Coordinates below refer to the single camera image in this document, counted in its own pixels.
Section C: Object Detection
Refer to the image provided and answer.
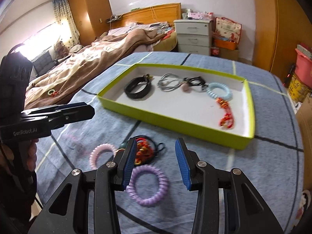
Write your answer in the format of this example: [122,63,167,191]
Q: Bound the yellow printed tin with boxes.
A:
[288,74,311,103]

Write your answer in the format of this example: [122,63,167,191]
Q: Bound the person's left hand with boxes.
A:
[27,139,39,172]

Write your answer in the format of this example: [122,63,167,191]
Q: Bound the wooden door panel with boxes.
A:
[253,0,311,80]

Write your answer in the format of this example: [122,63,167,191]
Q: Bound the wooden headboard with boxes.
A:
[108,3,181,28]

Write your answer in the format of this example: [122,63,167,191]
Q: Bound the pink plastic bin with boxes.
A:
[295,44,311,88]

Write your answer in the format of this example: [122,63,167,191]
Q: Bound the floral gift bag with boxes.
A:
[215,17,242,44]

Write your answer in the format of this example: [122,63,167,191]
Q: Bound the white drawer nightstand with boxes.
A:
[174,19,213,56]

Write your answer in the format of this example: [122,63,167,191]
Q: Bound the brown blanket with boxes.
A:
[24,29,165,109]

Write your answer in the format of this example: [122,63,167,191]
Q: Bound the pink spiral hair tie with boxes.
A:
[89,143,118,171]

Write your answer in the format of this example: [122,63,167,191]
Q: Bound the teddy bear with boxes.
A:
[54,41,69,59]

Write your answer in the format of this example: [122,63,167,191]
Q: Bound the floral curtain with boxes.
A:
[52,0,80,48]

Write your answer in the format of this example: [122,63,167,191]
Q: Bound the tall wooden wardrobe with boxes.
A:
[68,0,112,46]

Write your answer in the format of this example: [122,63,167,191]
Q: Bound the grey elastic hair ties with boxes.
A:
[157,72,185,93]

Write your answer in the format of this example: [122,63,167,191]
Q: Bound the white trash bin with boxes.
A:
[293,190,311,227]

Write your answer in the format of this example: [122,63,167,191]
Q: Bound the orange box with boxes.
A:
[214,39,237,50]

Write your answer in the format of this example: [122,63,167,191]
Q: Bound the blue patterned bed cover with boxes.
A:
[36,52,304,233]

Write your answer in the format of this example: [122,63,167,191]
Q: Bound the black tie with pink bead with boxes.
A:
[181,76,208,92]

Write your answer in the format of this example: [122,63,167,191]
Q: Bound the red knotted cord bracelet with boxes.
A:
[215,97,236,130]

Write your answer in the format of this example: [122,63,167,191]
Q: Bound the black tie with charms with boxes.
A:
[118,135,167,165]

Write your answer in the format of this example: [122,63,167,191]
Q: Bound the black leather bracelet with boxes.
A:
[123,74,154,100]

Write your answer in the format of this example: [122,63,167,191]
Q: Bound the light blue spiral hair tie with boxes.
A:
[206,82,233,101]

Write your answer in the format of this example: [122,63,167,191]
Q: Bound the yellow-green cardboard tray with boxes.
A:
[97,63,255,150]

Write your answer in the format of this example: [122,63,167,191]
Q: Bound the pink items on nightstand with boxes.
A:
[181,9,215,20]

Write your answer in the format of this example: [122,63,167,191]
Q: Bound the purple spiral hair tie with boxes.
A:
[125,164,170,208]

